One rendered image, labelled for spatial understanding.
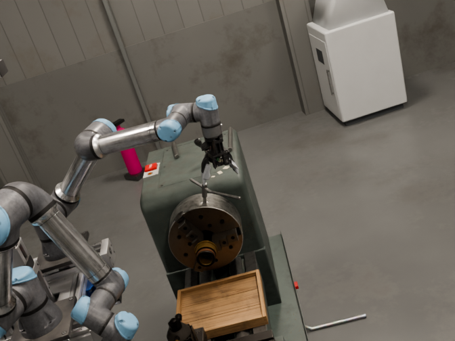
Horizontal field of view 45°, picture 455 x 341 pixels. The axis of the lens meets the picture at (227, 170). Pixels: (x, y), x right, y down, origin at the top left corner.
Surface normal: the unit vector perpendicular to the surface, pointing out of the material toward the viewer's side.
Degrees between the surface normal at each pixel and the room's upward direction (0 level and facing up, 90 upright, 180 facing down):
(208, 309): 0
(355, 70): 90
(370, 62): 90
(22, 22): 90
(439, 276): 0
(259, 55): 90
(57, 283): 0
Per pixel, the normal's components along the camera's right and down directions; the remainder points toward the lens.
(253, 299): -0.28, -0.87
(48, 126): 0.14, 0.39
